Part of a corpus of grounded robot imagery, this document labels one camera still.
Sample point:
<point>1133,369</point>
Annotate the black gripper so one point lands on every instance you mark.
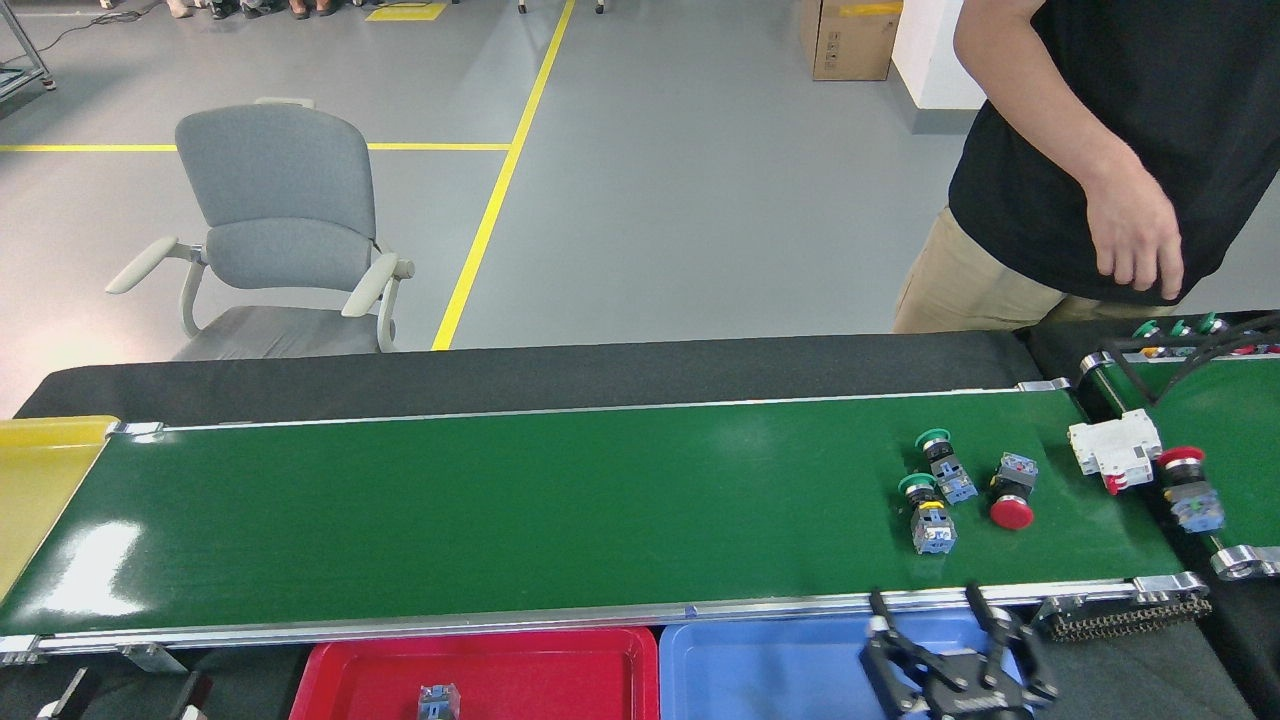
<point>975,700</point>

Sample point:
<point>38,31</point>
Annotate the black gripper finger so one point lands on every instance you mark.
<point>192,698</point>
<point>68,695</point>

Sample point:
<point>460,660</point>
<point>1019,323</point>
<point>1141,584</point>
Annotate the white circuit breaker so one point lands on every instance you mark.
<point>1110,445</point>

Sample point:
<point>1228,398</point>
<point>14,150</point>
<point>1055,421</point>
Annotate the person's right forearm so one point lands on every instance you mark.
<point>1040,120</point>

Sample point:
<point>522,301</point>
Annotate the blue plastic tray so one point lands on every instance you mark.
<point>760,670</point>

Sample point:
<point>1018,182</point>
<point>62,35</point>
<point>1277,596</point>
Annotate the yellow plastic tray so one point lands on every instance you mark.
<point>40,500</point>

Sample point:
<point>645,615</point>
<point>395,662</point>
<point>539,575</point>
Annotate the red plastic tray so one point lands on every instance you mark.
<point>540,680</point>

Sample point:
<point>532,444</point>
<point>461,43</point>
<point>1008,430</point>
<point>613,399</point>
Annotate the long green conveyor belt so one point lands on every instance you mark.
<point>500,510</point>

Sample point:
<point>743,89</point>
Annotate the short green feeder conveyor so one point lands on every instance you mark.
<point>1250,430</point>

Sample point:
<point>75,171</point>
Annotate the person's right hand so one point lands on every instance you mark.
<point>1135,230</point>

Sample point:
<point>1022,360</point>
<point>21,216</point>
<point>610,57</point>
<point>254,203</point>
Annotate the black bent guide strip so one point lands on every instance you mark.
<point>1150,398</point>

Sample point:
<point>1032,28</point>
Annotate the small black table cloth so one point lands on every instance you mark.
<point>1060,345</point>

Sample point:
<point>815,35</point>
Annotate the large black table cloth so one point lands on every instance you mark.
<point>500,375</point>

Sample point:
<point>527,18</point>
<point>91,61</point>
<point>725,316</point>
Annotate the grey office chair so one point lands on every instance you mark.
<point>280,170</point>

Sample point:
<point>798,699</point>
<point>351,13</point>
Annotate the person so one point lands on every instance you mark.
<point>1200,120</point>

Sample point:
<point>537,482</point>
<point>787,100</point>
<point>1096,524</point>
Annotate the brown cardboard box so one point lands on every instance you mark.
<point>850,40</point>

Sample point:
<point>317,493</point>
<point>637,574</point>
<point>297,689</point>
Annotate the person's feet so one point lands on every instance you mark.
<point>222,10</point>
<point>300,10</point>
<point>180,10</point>

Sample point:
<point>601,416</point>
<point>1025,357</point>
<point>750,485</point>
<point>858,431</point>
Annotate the aluminium frame rack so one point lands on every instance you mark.
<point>25,78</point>

